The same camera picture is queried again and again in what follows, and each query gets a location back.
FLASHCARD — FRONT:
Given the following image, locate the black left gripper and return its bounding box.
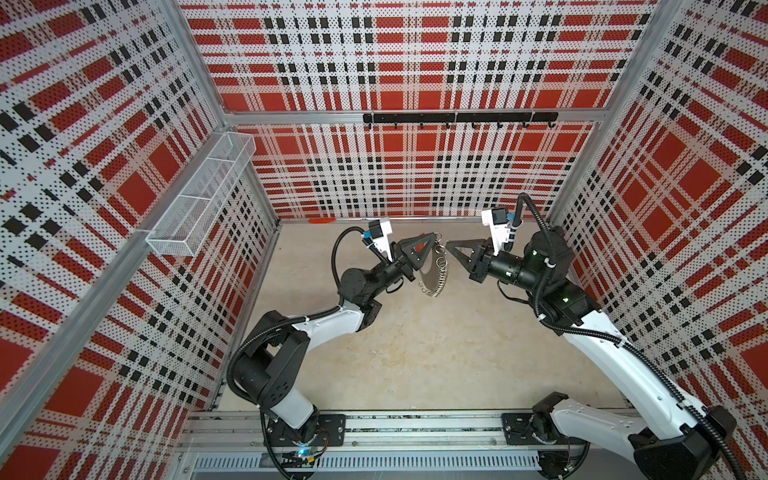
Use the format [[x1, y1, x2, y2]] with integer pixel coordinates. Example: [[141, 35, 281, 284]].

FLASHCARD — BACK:
[[368, 232, 434, 300]]

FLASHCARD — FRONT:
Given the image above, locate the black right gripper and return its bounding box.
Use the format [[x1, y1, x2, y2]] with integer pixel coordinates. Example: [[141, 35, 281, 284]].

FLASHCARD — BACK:
[[447, 242, 544, 298]]

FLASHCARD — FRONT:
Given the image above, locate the metal keyring gauge red handle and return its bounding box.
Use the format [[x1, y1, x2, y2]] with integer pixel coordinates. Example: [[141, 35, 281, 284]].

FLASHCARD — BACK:
[[419, 235, 449, 298]]

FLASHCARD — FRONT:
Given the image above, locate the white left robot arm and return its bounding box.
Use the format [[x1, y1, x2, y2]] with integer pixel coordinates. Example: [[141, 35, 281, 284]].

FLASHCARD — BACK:
[[225, 225, 438, 445]]

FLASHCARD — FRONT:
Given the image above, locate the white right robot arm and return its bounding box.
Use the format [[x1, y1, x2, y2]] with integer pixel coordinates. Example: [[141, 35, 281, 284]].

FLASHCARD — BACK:
[[447, 231, 745, 479]]

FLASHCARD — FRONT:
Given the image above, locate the red marker pen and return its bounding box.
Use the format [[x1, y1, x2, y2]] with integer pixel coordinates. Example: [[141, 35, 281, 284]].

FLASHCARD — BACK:
[[308, 217, 336, 225]]

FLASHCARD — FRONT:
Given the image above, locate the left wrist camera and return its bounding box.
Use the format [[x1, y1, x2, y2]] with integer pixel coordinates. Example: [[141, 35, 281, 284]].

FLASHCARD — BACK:
[[362, 218, 393, 263]]

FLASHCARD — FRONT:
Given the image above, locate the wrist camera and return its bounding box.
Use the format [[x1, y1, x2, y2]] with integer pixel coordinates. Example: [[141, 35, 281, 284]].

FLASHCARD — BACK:
[[362, 218, 393, 263], [481, 207, 516, 255]]

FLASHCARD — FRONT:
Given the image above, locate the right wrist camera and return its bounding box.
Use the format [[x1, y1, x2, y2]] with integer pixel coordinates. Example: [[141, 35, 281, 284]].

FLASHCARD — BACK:
[[481, 207, 516, 255]]

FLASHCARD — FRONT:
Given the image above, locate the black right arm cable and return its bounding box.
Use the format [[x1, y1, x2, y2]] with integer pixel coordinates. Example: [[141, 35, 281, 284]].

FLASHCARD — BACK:
[[515, 193, 748, 480]]

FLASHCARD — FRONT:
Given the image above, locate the black hook rail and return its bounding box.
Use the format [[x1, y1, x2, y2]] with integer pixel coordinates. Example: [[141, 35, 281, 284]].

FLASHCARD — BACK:
[[362, 111, 560, 126]]

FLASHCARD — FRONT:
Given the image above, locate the white wire mesh basket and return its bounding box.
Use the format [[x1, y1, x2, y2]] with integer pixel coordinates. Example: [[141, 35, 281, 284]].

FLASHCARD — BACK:
[[147, 132, 255, 257]]

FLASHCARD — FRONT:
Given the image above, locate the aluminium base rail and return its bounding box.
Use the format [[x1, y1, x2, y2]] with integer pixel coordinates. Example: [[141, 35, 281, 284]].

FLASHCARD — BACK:
[[169, 409, 643, 479]]

